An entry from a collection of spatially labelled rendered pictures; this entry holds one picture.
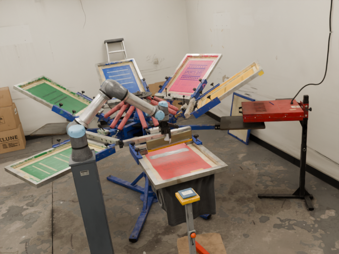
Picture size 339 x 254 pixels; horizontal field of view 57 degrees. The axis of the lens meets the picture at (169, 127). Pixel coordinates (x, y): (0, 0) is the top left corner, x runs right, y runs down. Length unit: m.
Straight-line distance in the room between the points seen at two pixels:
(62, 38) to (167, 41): 2.14
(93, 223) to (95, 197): 0.22
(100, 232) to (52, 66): 4.59
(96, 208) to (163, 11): 5.21
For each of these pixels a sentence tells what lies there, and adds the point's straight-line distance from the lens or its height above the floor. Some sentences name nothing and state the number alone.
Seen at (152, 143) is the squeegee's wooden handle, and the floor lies 1.11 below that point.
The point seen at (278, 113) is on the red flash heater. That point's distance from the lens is 3.25.
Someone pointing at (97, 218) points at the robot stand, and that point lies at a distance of 2.54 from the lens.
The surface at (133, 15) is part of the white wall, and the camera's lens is 6.84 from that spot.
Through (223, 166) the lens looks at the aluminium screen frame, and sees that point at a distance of 2.45.
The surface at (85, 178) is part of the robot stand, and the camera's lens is 2.38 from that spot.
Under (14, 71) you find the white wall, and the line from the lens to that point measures 6.74.
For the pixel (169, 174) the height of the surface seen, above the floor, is 0.95.
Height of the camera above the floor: 2.11
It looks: 20 degrees down
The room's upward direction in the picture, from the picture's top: 6 degrees counter-clockwise
